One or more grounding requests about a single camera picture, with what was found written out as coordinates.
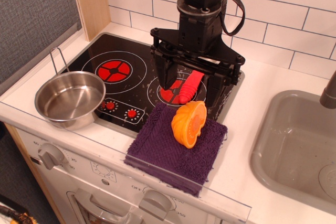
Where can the grey faucet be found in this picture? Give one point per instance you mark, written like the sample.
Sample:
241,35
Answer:
328,97

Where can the grey right oven knob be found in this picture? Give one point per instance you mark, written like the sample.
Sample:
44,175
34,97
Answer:
156,204

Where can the red-handled metal spoon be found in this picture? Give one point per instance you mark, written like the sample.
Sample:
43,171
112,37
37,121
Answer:
190,87

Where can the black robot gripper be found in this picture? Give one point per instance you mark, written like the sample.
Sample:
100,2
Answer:
198,45

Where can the wooden side post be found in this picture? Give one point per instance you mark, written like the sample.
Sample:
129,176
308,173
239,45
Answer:
94,16

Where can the orange plastic toy half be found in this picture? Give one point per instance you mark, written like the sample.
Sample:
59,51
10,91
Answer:
188,122

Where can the purple terry cloth napkin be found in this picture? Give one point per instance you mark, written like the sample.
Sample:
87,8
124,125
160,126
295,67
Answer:
156,152

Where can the orange black fuzzy object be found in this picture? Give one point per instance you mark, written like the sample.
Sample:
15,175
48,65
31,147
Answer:
17,217

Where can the grey oven knob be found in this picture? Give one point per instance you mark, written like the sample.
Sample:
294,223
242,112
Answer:
50,155
156,204

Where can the grey plastic sink basin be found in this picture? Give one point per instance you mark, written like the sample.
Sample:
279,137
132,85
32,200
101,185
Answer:
294,151

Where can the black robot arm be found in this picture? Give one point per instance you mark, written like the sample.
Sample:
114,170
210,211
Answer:
204,7

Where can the stainless steel pot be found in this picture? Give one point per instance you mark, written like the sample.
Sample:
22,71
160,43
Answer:
69,100

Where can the black toy stovetop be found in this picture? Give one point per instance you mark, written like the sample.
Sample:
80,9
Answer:
132,87

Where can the grey left oven knob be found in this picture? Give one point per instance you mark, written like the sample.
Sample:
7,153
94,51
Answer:
50,155

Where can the white toy oven front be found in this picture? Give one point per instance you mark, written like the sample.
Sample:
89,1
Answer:
85,191

